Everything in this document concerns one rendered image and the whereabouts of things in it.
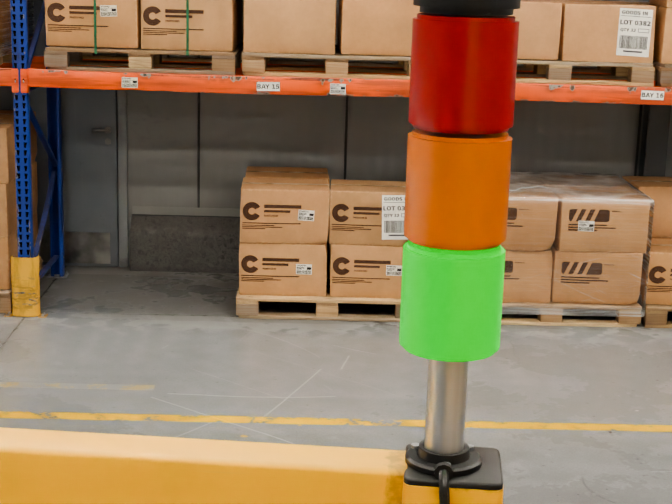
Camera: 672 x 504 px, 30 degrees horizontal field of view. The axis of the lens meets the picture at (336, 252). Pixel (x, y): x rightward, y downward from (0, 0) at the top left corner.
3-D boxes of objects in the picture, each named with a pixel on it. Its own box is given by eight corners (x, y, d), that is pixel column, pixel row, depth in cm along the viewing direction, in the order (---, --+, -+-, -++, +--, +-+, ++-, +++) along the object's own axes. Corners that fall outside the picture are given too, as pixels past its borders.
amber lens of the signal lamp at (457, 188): (401, 248, 59) (406, 137, 58) (404, 226, 64) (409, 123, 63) (508, 253, 59) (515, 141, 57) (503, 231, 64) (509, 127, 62)
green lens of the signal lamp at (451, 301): (397, 360, 60) (401, 253, 59) (400, 330, 65) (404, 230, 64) (501, 365, 60) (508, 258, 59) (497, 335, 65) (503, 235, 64)
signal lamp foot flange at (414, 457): (403, 474, 62) (404, 458, 62) (405, 444, 66) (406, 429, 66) (482, 479, 62) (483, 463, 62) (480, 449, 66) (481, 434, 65)
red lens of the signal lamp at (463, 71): (406, 132, 58) (411, 15, 57) (409, 119, 63) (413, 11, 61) (516, 137, 57) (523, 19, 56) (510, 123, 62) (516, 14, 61)
